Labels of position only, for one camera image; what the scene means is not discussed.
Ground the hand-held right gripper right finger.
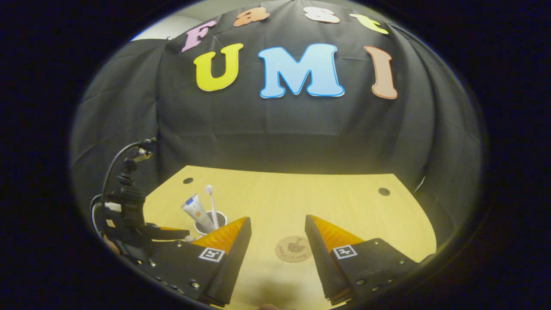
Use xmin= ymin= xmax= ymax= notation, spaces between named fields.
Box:
xmin=305 ymin=214 xmax=424 ymax=307

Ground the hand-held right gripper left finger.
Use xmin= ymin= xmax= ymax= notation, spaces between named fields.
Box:
xmin=140 ymin=217 xmax=252 ymax=307

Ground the round wooden coaster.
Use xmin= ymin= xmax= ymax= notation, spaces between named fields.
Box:
xmin=275 ymin=236 xmax=313 ymax=264

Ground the white toothpaste tube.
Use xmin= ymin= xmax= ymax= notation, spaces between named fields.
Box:
xmin=181 ymin=193 xmax=216 ymax=233

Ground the white cup with wooden handle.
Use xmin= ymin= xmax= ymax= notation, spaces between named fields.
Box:
xmin=194 ymin=211 xmax=228 ymax=237

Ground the pink toothbrush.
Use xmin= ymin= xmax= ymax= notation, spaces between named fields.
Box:
xmin=204 ymin=185 xmax=220 ymax=230

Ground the wooden desktop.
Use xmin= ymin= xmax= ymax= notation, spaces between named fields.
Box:
xmin=142 ymin=165 xmax=437 ymax=310

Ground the black backdrop cloth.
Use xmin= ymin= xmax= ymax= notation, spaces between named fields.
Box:
xmin=71 ymin=0 xmax=483 ymax=224

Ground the white cable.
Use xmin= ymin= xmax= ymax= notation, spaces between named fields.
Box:
xmin=90 ymin=194 xmax=124 ymax=235

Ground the black cable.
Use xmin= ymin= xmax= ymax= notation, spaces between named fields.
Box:
xmin=101 ymin=140 xmax=149 ymax=203

